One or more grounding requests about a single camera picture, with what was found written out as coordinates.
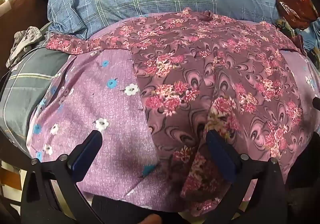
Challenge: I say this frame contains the red plastic bag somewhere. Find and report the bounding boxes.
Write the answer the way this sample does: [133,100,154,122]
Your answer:
[276,0,319,30]

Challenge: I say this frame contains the maroon pink floral garment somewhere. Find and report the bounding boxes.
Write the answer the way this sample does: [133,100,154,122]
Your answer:
[46,7,304,217]

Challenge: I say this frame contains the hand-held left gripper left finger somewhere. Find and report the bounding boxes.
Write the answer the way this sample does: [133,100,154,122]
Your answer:
[21,130,105,224]

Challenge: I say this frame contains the brown cushion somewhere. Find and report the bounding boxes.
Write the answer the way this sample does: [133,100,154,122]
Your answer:
[0,0,50,65]

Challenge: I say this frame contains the light blue denim cloth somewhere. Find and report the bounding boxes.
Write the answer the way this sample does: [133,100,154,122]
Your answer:
[300,18,320,55]

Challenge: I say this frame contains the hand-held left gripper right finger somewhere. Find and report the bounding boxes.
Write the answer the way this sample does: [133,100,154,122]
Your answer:
[202,129,288,224]

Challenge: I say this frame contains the grey crumpled cloth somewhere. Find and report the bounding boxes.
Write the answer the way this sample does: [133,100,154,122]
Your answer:
[6,26,47,68]

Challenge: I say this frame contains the purple flowered bedsheet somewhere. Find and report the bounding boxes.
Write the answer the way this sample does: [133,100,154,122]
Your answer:
[26,13,320,207]

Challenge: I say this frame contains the grey striped blanket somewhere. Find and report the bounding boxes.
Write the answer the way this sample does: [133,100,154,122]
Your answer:
[0,32,70,132]

